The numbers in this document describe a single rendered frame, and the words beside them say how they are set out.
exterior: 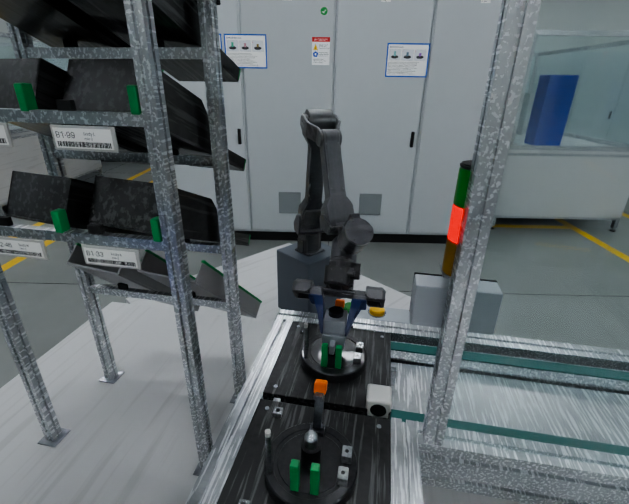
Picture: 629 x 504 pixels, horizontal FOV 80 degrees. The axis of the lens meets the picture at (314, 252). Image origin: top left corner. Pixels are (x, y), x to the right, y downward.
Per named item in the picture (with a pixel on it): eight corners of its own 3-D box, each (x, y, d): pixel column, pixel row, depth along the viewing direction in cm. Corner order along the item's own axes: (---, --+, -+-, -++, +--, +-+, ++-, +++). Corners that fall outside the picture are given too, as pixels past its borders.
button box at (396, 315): (337, 319, 105) (338, 300, 103) (414, 328, 102) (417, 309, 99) (334, 334, 99) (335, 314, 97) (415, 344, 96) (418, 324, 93)
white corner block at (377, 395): (366, 398, 73) (367, 381, 71) (389, 401, 72) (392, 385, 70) (364, 417, 68) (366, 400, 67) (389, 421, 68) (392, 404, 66)
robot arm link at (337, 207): (299, 117, 89) (310, 98, 79) (332, 117, 92) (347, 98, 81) (312, 238, 89) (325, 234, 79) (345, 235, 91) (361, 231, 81)
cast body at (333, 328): (326, 328, 81) (327, 300, 78) (346, 330, 80) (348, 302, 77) (320, 353, 73) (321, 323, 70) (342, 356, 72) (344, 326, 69)
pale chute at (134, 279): (155, 301, 97) (162, 284, 98) (198, 311, 92) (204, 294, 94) (65, 263, 71) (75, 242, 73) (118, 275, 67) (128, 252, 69)
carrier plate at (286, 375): (292, 327, 93) (292, 320, 92) (389, 339, 89) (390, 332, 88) (262, 400, 72) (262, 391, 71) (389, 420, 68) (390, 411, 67)
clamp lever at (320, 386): (312, 423, 61) (315, 378, 61) (324, 425, 61) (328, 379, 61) (308, 434, 58) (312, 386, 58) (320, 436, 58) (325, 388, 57)
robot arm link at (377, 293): (302, 263, 84) (298, 252, 78) (386, 271, 81) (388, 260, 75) (296, 298, 81) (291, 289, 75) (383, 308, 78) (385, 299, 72)
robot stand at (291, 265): (310, 292, 127) (310, 237, 119) (340, 308, 118) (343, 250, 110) (277, 307, 118) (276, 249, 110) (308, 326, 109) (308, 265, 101)
